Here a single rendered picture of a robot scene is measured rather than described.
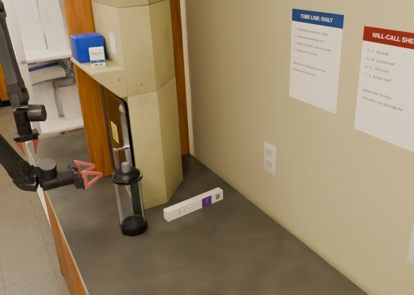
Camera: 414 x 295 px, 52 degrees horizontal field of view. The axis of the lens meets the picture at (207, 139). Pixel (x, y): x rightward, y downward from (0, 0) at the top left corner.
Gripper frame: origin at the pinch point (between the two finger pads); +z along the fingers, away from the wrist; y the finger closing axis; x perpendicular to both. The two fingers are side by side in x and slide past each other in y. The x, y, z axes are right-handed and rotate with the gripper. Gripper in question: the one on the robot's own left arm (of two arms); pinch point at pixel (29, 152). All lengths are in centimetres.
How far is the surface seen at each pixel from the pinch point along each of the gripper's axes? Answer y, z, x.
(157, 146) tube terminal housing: 41, -9, -46
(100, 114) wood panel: 30.8, -13.3, -8.9
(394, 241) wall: 75, -2, -127
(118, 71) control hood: 30, -40, -46
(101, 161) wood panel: 27.9, 8.7, -8.7
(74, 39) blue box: 22, -49, -26
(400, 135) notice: 75, -32, -124
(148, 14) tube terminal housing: 43, -57, -46
